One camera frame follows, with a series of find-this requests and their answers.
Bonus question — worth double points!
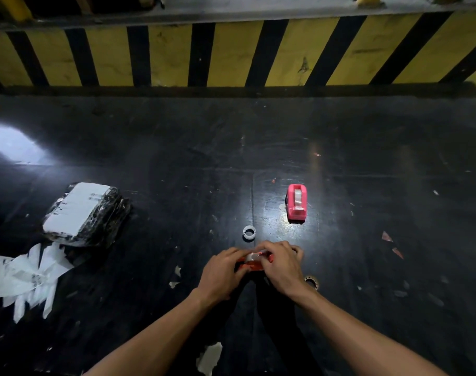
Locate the person's left hand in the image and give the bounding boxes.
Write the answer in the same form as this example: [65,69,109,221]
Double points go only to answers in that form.
[197,247,252,304]

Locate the person's right hand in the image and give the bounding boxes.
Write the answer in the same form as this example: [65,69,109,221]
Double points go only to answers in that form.
[253,240,311,299]

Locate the red tape dispenser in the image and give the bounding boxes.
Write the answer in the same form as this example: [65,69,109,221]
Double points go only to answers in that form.
[236,250,275,271]

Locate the person's right forearm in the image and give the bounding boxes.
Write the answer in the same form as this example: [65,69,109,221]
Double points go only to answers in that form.
[291,286,449,376]

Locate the person's left forearm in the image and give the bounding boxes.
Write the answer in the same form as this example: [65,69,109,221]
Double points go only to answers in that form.
[83,289,223,376]

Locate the pink tape dispenser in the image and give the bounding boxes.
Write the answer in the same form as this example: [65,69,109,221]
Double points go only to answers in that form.
[285,184,308,224]

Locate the plastic-wrapped package with white label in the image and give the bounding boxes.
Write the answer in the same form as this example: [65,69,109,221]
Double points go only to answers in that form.
[42,182,132,248]

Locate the yellow black striped barrier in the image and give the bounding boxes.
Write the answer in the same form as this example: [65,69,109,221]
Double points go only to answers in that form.
[0,11,476,96]

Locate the pile of white paper scraps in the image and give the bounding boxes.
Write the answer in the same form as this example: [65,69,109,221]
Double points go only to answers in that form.
[0,242,75,325]

